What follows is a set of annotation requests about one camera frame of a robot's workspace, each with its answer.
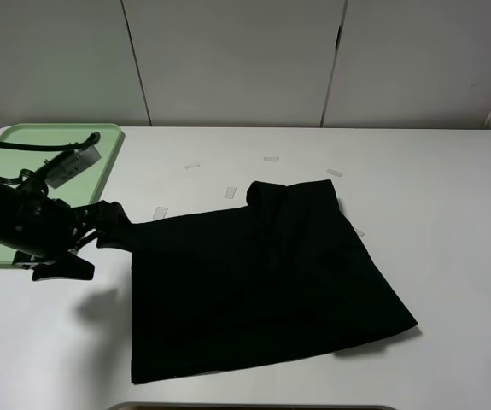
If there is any light green plastic tray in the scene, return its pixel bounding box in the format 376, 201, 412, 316
0, 124, 124, 268

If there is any clear tape strip far right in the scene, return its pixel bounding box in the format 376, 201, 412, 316
326, 169, 343, 178

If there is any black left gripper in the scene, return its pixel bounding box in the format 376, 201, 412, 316
12, 188, 96, 282

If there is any black short sleeve shirt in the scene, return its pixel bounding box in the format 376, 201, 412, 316
97, 180, 417, 384

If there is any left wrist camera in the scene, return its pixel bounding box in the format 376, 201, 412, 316
45, 146, 101, 189

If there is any clear tape strip near shirt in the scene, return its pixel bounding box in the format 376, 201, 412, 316
153, 207, 168, 220

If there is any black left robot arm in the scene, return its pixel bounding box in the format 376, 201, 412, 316
0, 183, 95, 282

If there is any clear tape strip left centre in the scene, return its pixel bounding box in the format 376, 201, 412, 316
225, 187, 237, 199

